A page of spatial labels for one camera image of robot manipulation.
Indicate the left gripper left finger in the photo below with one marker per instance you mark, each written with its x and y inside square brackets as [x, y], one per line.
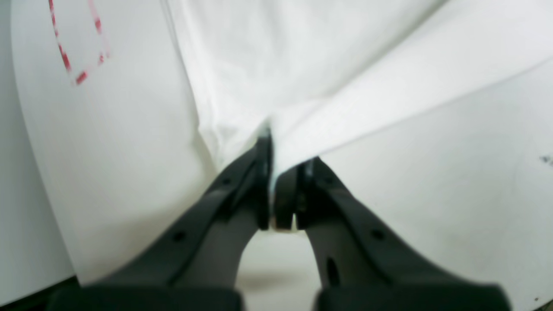
[193, 265]

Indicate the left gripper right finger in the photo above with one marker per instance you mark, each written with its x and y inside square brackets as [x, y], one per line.
[362, 264]

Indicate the white printed T-shirt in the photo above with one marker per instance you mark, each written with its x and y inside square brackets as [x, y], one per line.
[319, 74]

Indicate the red tape rectangle marking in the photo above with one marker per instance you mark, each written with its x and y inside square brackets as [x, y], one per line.
[80, 37]

